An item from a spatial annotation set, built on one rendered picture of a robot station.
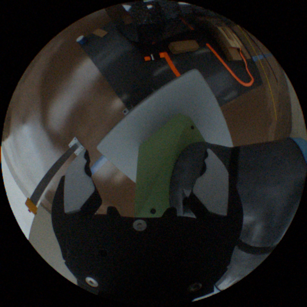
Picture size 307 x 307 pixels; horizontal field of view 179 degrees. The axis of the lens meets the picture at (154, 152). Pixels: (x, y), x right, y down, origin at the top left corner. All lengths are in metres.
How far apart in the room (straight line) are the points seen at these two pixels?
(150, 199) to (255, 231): 0.17
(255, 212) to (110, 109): 1.23
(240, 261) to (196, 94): 0.39
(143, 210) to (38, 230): 5.85
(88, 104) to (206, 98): 1.17
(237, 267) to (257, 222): 0.09
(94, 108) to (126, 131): 0.99
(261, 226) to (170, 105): 0.32
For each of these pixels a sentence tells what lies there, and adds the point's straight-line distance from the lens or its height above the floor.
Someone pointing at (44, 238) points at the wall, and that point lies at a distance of 5.93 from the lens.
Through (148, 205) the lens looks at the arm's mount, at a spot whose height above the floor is 1.06.
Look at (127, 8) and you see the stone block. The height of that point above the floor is 0.71.
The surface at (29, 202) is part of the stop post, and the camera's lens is 1.00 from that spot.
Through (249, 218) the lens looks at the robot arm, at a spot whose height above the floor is 1.13.
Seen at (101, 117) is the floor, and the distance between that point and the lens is 1.25.
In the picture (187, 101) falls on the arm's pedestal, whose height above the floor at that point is 0.85.
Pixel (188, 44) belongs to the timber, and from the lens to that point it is 1.28.
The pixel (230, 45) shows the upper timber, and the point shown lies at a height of 0.22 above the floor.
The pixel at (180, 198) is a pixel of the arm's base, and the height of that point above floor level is 1.05.
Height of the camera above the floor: 1.14
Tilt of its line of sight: 61 degrees down
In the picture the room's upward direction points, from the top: 170 degrees clockwise
